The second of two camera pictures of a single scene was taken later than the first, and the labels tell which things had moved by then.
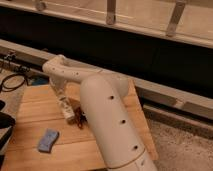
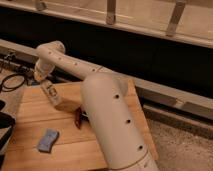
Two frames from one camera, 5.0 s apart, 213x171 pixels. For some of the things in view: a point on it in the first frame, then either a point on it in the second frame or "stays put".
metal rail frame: x=189 y=21 stays put
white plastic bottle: x=66 y=107 → x=52 y=92
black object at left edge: x=6 y=121 stays put
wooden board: x=44 y=140 stays put
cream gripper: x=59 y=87 → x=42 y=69
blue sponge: x=47 y=141 stays put
